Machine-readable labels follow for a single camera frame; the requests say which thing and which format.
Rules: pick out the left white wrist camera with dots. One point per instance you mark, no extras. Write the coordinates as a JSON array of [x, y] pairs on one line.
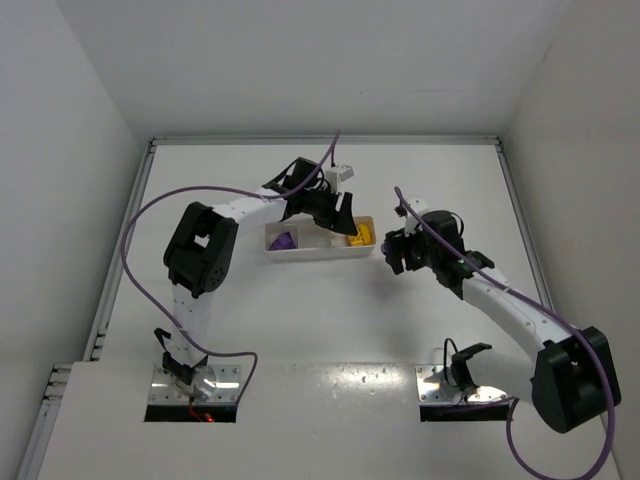
[[337, 175]]

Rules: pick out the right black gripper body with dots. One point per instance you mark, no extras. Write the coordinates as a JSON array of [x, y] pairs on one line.
[[405, 251]]

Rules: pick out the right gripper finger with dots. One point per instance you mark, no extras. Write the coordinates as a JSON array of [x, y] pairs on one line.
[[395, 259], [397, 239]]

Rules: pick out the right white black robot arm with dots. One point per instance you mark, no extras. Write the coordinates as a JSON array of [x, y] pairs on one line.
[[569, 376]]

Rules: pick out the metal base plate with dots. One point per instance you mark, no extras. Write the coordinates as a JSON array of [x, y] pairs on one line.
[[434, 391], [214, 385]]

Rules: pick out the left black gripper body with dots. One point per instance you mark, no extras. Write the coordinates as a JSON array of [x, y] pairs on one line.
[[329, 212]]

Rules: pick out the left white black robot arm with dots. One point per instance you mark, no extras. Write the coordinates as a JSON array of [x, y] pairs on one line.
[[200, 251]]

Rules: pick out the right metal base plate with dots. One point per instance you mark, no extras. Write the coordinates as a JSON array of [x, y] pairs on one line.
[[434, 391]]

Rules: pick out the white three-compartment tray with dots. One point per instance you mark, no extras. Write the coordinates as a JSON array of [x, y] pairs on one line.
[[315, 243]]

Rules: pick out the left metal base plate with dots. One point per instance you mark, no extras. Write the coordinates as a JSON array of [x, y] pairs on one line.
[[214, 385]]

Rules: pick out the yellow rounded lego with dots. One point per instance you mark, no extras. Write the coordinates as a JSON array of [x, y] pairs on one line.
[[363, 236]]

